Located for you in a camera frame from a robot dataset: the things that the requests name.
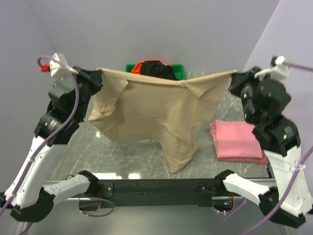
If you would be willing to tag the dark pink folded t shirt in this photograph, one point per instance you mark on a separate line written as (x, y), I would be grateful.
(261, 161)

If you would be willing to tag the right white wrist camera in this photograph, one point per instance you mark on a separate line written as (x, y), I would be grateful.
(278, 67)

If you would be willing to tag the orange t shirt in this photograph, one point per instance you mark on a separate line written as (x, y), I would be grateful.
(136, 68)

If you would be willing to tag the beige t shirt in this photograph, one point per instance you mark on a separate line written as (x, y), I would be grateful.
(131, 107)

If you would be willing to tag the black t shirt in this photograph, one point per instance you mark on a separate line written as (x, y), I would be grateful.
(157, 69)

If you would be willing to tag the green plastic bin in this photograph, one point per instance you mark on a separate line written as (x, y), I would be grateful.
(178, 70)

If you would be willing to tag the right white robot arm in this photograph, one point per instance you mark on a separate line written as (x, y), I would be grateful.
(264, 97)

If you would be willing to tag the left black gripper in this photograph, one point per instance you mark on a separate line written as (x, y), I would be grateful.
(94, 77)

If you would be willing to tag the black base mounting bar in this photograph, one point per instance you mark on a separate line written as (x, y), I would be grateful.
(159, 192)

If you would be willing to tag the light pink folded t shirt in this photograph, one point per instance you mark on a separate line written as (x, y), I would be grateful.
(235, 140)

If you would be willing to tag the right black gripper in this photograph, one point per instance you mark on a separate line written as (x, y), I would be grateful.
(238, 78)

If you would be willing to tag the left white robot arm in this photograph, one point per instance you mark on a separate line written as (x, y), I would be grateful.
(27, 198)

